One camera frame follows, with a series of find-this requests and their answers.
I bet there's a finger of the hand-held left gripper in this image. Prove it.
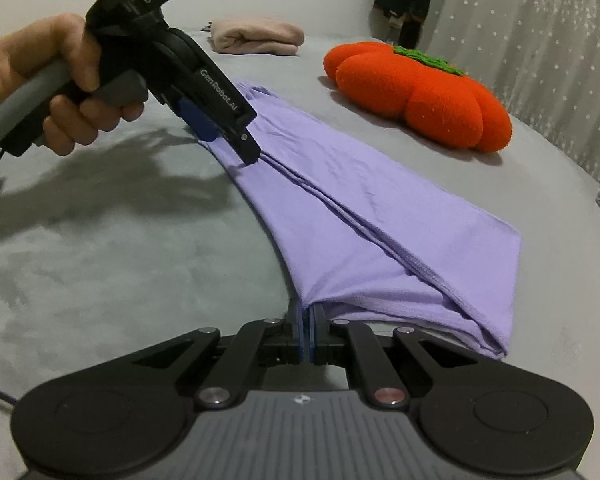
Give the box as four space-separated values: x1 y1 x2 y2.
219 121 262 167
176 98 219 143

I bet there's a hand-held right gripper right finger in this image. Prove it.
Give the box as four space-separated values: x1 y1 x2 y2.
307 305 481 408

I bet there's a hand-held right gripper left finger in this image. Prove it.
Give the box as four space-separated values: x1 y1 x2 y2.
130 305 308 408

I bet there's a purple garment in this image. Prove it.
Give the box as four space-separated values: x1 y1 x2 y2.
197 79 523 361

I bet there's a person's left hand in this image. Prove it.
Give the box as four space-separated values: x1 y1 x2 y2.
0 12 146 157

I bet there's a folded pink towel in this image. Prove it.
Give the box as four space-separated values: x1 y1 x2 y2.
209 16 306 56

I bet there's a grey bed cover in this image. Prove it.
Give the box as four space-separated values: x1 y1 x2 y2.
0 25 600 480

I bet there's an orange pumpkin cushion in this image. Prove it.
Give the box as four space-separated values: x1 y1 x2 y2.
322 42 513 153

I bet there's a grey star-print curtain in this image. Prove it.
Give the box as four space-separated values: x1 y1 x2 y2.
420 0 600 186

